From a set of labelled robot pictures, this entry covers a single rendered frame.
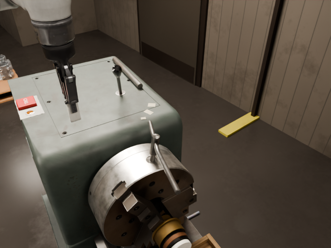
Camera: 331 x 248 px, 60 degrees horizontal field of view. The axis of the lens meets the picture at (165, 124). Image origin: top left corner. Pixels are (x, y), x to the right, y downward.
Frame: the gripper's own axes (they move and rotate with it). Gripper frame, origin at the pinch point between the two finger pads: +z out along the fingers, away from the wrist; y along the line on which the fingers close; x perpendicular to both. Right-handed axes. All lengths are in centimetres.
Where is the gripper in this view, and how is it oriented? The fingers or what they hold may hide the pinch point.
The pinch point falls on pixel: (73, 109)
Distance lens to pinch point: 85.9
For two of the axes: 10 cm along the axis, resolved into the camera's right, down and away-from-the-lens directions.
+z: 0.0, 8.0, 6.0
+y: 5.2, 5.1, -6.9
